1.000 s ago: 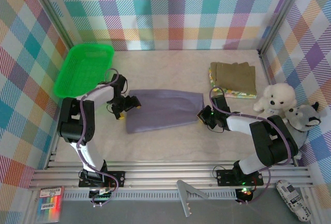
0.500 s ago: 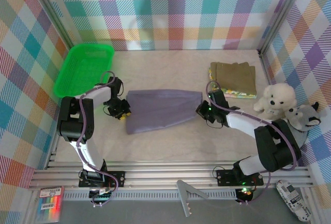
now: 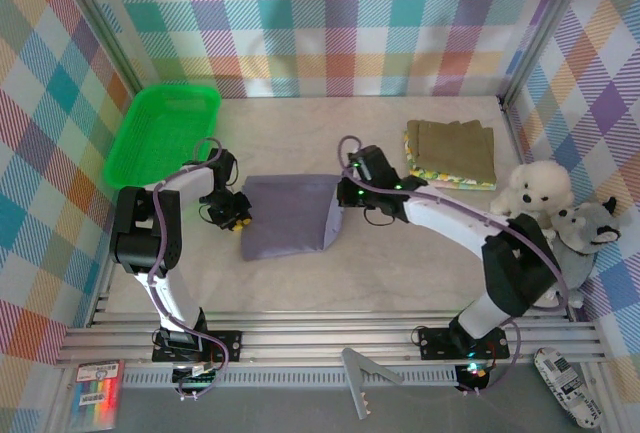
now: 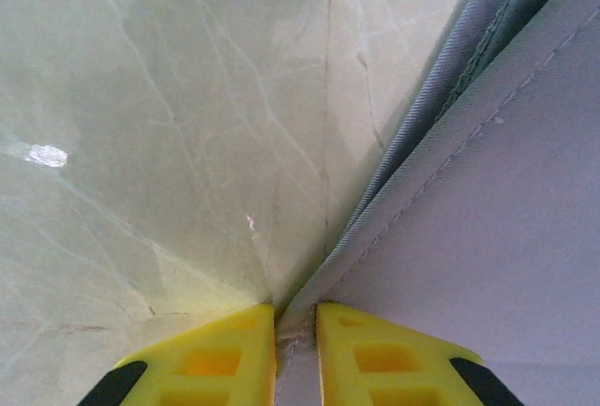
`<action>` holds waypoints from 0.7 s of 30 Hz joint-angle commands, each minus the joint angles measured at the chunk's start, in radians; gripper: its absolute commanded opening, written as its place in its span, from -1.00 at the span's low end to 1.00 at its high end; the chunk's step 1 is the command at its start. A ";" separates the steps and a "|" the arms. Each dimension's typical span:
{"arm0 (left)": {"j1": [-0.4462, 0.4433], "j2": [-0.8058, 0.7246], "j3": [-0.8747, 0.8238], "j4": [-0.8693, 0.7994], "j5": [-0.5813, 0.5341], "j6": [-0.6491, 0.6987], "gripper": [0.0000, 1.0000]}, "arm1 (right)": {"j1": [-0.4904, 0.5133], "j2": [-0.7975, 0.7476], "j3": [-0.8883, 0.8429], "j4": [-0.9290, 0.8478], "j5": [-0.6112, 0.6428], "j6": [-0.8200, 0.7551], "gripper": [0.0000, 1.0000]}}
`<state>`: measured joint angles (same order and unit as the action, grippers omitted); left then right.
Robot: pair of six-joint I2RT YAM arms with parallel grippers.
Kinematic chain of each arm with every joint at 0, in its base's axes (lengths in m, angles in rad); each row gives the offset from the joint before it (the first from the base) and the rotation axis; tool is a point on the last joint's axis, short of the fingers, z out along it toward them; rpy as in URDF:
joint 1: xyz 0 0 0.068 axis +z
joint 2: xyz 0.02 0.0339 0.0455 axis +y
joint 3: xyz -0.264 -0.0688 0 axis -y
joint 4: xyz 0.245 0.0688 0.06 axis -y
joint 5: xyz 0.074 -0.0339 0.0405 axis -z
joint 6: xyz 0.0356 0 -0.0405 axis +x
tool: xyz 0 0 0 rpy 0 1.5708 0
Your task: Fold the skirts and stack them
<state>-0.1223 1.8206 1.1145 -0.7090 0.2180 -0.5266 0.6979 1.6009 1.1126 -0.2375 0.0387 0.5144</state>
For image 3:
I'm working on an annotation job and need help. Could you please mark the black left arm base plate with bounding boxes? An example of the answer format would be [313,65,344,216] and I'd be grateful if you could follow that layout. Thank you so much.
[152,330,244,363]

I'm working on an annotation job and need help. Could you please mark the grey slotted cable duct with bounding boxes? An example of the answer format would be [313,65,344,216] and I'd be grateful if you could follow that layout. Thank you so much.
[122,370,461,388]

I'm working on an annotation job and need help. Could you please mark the olive khaki skirt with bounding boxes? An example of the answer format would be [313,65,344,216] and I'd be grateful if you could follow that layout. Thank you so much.
[405,119,497,185]

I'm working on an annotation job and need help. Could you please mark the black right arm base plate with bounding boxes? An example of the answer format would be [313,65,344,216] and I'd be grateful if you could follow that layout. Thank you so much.
[417,326,511,360]

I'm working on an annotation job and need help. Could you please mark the grey plush husky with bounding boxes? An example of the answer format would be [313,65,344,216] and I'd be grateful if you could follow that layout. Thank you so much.
[547,196,621,309]

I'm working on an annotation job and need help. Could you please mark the aluminium base frame rails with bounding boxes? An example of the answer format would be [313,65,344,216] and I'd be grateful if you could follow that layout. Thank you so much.
[54,292,609,370]

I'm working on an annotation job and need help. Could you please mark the grey plastic triangular tool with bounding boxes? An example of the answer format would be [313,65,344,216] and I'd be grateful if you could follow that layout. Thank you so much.
[341,347,404,422]

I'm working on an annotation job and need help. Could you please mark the aluminium frame post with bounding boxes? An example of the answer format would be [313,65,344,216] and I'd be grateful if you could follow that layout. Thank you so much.
[499,0,599,107]
[52,0,146,99]

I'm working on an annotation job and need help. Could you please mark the green plastic basket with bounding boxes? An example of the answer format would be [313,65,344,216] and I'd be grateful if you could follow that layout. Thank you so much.
[103,83,222,190]

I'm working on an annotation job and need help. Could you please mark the white plush dog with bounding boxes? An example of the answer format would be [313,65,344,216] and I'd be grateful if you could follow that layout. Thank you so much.
[489,160,575,234]

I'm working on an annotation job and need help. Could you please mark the lemon print skirt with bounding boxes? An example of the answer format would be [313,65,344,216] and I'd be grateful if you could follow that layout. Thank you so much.
[403,132,499,190]

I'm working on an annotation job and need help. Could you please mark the coloured marker pack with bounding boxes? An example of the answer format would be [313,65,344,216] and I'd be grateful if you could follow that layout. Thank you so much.
[69,358,125,429]

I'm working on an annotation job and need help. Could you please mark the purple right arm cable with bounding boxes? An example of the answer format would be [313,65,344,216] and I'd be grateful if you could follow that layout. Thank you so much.
[338,135,569,397]

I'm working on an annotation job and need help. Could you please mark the lavender skirt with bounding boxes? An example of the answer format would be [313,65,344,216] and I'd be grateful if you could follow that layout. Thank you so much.
[240,173,345,262]

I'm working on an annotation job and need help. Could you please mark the pastel floral skirt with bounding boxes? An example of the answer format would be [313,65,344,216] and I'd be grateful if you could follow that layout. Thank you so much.
[413,180,497,192]

